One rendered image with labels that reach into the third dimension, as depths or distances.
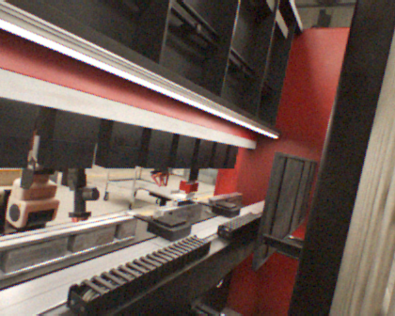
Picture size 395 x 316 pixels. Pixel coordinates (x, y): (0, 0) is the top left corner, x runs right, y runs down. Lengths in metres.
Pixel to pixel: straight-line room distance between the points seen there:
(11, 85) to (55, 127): 0.14
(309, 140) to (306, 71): 0.52
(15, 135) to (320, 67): 1.98
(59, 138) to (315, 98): 1.80
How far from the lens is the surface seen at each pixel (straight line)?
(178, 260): 0.72
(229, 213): 1.35
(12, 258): 0.92
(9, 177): 2.13
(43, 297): 0.64
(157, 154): 1.16
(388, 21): 0.33
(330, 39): 2.34
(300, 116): 2.21
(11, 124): 0.79
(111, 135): 0.96
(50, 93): 0.83
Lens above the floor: 1.33
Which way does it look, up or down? 4 degrees down
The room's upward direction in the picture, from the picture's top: 11 degrees clockwise
